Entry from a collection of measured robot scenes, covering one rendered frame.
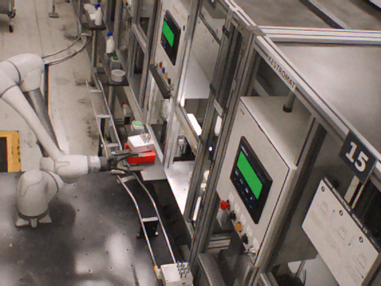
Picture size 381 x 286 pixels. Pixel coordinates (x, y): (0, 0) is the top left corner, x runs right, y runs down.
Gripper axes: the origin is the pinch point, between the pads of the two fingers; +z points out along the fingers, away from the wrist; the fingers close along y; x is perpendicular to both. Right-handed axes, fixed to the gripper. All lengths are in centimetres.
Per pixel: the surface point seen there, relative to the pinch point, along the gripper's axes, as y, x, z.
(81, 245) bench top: -44, -11, -28
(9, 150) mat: -111, 161, -62
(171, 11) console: 62, 46, 20
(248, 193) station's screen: 44, -75, 18
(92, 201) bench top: -44, 21, -18
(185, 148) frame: -15.7, 29.9, 36.9
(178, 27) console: 61, 29, 20
